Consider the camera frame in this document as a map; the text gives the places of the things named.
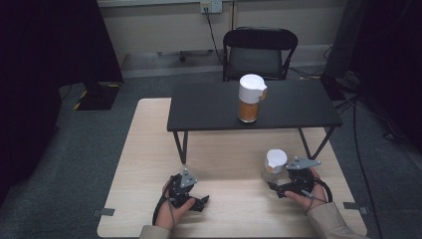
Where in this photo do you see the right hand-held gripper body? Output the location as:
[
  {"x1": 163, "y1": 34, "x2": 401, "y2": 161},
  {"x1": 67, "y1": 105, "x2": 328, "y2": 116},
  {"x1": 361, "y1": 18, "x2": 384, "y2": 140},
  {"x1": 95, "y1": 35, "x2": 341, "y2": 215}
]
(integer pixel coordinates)
[{"x1": 286, "y1": 155, "x2": 322, "y2": 197}]

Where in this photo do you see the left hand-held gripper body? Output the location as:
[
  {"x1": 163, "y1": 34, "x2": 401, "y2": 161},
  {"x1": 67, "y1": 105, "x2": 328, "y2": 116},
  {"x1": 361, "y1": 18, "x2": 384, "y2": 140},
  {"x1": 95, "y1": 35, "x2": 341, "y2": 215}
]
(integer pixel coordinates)
[{"x1": 167, "y1": 167, "x2": 199, "y2": 210}]

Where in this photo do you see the clear jar with white lid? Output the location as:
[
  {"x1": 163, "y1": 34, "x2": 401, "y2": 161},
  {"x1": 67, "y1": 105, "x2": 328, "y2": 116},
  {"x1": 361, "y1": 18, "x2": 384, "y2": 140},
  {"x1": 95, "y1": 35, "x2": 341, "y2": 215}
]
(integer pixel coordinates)
[{"x1": 261, "y1": 147, "x2": 289, "y2": 184}]

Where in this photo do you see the black raised shelf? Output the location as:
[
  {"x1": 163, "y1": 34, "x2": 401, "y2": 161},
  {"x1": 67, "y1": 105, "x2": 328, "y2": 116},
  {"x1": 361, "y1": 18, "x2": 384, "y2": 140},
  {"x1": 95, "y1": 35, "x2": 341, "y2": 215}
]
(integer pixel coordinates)
[{"x1": 166, "y1": 79, "x2": 343, "y2": 165}]

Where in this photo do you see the orange-filled jar with white lid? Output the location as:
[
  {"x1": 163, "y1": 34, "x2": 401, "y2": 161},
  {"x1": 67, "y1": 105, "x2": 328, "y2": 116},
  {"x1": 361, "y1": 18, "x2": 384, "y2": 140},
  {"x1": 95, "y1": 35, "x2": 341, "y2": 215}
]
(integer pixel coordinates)
[{"x1": 237, "y1": 73, "x2": 269, "y2": 124}]

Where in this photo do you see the person's right hand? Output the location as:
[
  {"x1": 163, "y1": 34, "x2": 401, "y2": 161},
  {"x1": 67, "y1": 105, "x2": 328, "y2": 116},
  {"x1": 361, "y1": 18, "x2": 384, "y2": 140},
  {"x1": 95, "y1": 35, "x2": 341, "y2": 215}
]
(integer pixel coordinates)
[{"x1": 284, "y1": 166, "x2": 328, "y2": 217}]

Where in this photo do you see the person's left hand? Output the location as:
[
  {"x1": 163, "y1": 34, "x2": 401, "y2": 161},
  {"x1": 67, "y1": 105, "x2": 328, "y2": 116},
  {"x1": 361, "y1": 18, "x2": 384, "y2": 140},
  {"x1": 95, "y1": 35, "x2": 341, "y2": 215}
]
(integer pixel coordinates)
[{"x1": 154, "y1": 178, "x2": 197, "y2": 232}]

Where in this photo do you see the grey tape strip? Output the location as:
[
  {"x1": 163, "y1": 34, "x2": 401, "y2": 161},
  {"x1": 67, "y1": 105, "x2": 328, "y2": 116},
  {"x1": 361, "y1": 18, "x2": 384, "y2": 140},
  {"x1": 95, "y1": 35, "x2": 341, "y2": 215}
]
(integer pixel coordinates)
[
  {"x1": 342, "y1": 201, "x2": 369, "y2": 216},
  {"x1": 92, "y1": 207, "x2": 116, "y2": 218}
]

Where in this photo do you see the black stand base yellow tape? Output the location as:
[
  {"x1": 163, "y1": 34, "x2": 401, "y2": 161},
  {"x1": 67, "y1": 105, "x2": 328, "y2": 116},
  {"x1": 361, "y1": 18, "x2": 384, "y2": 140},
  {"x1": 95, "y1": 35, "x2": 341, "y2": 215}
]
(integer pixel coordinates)
[{"x1": 73, "y1": 81, "x2": 122, "y2": 112}]

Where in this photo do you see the black folding chair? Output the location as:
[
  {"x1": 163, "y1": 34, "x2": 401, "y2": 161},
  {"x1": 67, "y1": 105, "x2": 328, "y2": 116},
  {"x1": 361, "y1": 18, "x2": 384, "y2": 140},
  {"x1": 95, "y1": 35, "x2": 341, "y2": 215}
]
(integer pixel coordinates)
[{"x1": 222, "y1": 27, "x2": 299, "y2": 83}]

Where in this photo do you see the grey upright panel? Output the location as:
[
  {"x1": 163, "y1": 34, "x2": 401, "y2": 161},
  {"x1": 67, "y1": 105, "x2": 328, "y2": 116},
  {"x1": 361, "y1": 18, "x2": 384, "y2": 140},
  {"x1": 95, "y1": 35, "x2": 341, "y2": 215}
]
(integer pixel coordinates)
[{"x1": 322, "y1": 0, "x2": 369, "y2": 80}]

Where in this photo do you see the black curtain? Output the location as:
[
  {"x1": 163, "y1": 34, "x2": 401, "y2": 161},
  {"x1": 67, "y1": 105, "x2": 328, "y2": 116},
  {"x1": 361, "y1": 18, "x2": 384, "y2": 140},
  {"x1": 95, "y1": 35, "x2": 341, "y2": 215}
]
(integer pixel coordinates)
[
  {"x1": 347, "y1": 0, "x2": 422, "y2": 154},
  {"x1": 0, "y1": 0, "x2": 124, "y2": 204}
]

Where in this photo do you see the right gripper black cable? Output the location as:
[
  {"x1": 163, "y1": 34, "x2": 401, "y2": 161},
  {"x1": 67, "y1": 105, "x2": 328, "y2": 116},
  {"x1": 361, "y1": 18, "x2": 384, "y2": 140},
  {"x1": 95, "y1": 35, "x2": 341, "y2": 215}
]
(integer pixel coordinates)
[{"x1": 312, "y1": 177, "x2": 334, "y2": 204}]

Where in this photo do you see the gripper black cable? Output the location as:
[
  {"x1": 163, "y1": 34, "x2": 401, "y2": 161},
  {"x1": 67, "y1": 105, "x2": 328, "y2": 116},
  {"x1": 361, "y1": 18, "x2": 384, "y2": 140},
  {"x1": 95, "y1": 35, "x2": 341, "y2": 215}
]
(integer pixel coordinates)
[
  {"x1": 312, "y1": 177, "x2": 334, "y2": 204},
  {"x1": 151, "y1": 174, "x2": 177, "y2": 227}
]

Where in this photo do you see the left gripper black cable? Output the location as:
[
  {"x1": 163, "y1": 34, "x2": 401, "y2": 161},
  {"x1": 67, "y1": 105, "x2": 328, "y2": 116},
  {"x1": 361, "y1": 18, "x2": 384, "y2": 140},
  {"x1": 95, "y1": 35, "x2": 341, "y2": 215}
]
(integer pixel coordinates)
[{"x1": 151, "y1": 174, "x2": 177, "y2": 227}]

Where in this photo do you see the long black floor cable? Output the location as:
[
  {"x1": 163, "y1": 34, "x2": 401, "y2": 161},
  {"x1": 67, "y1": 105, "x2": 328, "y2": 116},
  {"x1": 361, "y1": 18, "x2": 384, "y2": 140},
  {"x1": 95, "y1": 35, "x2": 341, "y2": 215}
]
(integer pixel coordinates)
[{"x1": 351, "y1": 95, "x2": 382, "y2": 239}]

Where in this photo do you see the metal frame with caster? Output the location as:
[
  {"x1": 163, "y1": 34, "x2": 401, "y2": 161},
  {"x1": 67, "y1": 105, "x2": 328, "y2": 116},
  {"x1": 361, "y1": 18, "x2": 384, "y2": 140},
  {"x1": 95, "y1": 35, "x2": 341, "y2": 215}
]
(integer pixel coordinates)
[{"x1": 156, "y1": 49, "x2": 214, "y2": 64}]

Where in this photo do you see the black cable from socket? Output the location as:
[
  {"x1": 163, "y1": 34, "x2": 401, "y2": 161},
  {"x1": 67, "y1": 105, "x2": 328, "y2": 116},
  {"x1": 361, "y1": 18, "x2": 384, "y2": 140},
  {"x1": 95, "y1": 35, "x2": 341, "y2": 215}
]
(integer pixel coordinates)
[{"x1": 203, "y1": 7, "x2": 225, "y2": 66}]

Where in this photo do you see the white wall socket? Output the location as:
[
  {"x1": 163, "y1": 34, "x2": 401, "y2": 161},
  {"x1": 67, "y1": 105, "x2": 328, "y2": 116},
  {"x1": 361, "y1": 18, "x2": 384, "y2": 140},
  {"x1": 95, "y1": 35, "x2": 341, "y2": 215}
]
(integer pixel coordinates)
[{"x1": 199, "y1": 0, "x2": 223, "y2": 15}]

